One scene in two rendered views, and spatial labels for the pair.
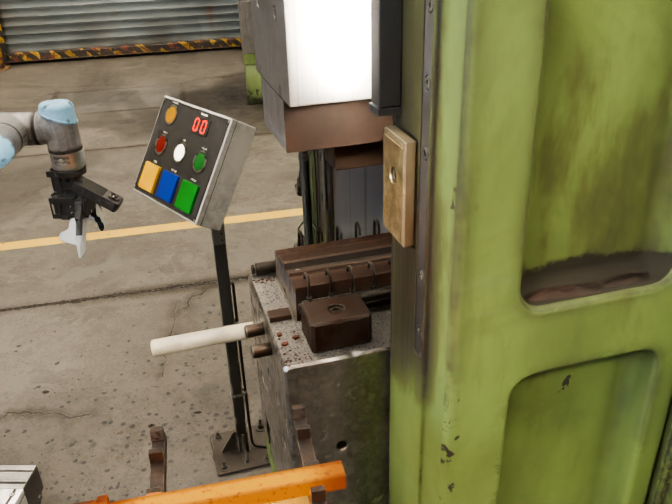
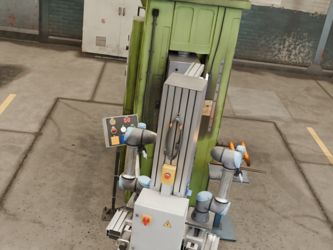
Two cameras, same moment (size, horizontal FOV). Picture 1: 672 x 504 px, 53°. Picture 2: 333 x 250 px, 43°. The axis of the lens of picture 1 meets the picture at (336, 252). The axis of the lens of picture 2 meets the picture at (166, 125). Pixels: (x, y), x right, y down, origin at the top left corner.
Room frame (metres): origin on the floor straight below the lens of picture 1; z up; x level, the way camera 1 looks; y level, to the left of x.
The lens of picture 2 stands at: (0.83, 3.99, 2.96)
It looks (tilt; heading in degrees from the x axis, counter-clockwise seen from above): 26 degrees down; 278
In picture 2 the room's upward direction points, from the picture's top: 8 degrees clockwise
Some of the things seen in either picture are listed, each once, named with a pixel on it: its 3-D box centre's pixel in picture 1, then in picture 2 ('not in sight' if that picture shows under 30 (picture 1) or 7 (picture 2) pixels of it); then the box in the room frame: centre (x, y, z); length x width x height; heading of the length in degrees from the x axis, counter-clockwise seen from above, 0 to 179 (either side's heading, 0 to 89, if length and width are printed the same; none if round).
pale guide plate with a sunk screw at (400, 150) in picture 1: (399, 186); (206, 107); (0.99, -0.10, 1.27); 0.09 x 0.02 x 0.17; 16
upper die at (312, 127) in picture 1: (378, 101); not in sight; (1.31, -0.09, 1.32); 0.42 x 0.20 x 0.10; 106
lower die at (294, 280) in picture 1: (378, 264); not in sight; (1.31, -0.09, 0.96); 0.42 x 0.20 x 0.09; 106
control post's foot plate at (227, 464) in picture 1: (242, 439); (112, 211); (1.77, 0.34, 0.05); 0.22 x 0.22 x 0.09; 16
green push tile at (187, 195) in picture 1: (188, 197); not in sight; (1.61, 0.37, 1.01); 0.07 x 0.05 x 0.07; 41
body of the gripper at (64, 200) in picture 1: (72, 191); (139, 145); (1.50, 0.62, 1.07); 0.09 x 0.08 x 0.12; 87
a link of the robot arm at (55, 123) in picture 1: (59, 126); (141, 129); (1.50, 0.61, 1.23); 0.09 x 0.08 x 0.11; 95
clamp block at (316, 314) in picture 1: (336, 322); not in sight; (1.10, 0.00, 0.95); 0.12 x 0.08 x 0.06; 106
